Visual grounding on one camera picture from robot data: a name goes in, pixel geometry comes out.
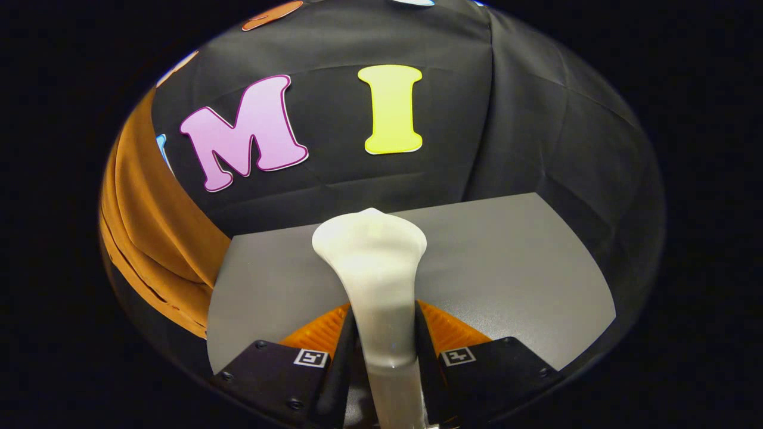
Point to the orange button shirt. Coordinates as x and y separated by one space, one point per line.
149 226

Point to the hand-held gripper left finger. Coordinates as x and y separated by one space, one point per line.
343 369

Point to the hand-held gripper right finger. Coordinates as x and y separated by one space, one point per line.
428 369

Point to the black backdrop cloth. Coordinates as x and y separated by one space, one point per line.
524 119

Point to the white garment steamer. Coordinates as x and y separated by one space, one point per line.
375 268

